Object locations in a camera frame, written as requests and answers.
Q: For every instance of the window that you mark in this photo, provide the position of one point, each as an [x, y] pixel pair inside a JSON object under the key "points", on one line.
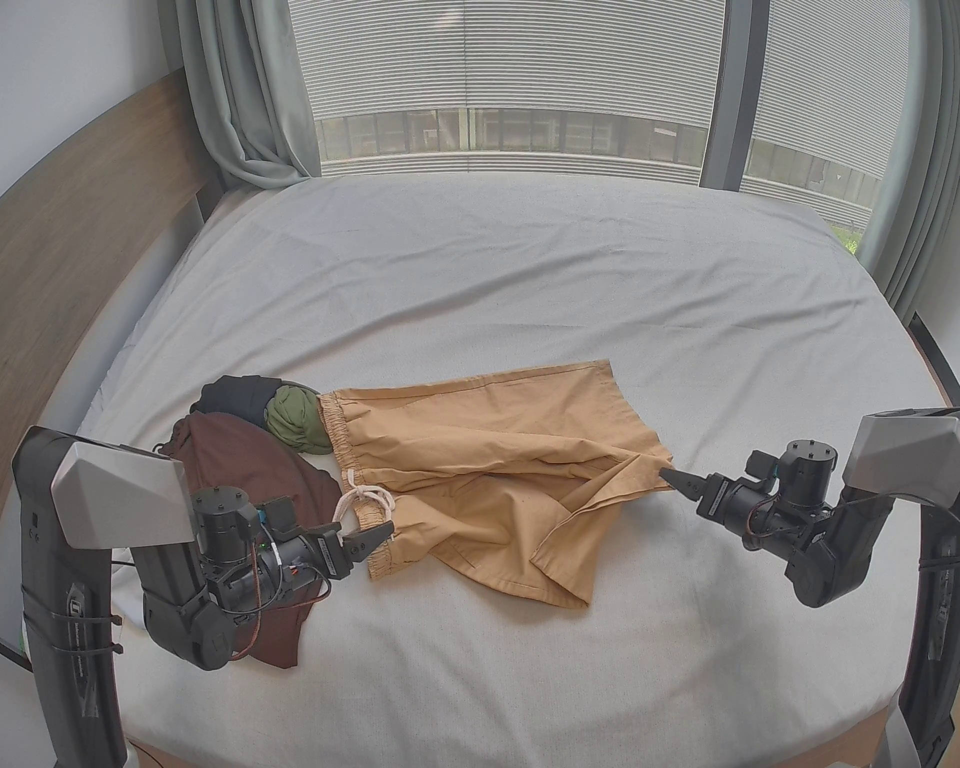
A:
{"points": [[525, 60]]}

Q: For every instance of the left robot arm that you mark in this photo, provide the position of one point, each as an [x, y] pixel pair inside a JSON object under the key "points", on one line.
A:
{"points": [[112, 495]]}

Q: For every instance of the green garment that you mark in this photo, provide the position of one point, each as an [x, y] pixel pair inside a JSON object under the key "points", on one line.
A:
{"points": [[296, 424]]}

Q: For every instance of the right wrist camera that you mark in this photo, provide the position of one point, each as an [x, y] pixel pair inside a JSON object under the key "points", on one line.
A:
{"points": [[763, 463]]}

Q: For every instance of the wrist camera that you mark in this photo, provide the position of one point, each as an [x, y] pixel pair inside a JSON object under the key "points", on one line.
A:
{"points": [[763, 463], [274, 514]]}

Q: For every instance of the black garment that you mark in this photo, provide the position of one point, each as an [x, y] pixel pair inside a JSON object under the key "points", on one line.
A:
{"points": [[232, 397]]}

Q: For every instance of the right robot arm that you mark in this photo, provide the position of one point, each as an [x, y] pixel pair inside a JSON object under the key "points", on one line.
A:
{"points": [[900, 450]]}

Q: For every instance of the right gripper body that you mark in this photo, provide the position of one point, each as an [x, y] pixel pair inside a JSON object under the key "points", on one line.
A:
{"points": [[735, 504]]}

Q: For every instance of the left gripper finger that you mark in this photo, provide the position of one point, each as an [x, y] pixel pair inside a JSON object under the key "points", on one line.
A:
{"points": [[364, 535], [366, 551]]}

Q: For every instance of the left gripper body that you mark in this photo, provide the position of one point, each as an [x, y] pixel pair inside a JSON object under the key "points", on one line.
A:
{"points": [[319, 559]]}

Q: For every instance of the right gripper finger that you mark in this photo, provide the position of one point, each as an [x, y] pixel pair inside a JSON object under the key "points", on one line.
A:
{"points": [[691, 493], [691, 480]]}

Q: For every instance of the tan shorts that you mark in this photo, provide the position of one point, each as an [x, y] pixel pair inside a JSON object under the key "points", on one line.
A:
{"points": [[487, 450]]}

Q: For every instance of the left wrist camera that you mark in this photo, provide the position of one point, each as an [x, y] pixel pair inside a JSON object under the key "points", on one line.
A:
{"points": [[274, 514]]}

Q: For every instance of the grey-green curtain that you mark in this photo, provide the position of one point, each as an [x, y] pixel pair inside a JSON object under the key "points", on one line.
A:
{"points": [[922, 187], [240, 90]]}

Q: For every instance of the brown garment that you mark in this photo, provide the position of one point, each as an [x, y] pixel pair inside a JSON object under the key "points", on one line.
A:
{"points": [[240, 457]]}

